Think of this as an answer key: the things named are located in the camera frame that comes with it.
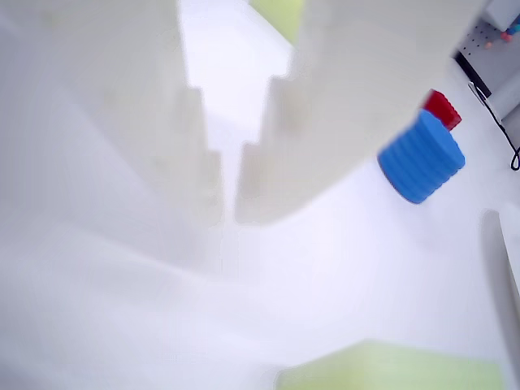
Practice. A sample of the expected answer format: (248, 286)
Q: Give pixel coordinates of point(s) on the blue round studded block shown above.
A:
(422, 162)

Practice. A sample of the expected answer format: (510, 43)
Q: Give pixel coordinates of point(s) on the red block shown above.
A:
(445, 109)

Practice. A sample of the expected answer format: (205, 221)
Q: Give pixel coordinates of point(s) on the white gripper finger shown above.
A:
(345, 101)
(101, 142)

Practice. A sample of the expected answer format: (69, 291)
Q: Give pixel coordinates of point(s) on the white box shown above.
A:
(503, 12)

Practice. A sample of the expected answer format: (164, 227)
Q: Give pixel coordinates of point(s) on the yellow-green foam cube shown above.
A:
(280, 16)

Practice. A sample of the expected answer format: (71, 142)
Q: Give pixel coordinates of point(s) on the small coloured balls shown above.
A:
(508, 34)

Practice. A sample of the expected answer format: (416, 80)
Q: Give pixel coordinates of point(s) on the yellow-green flat block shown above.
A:
(398, 369)

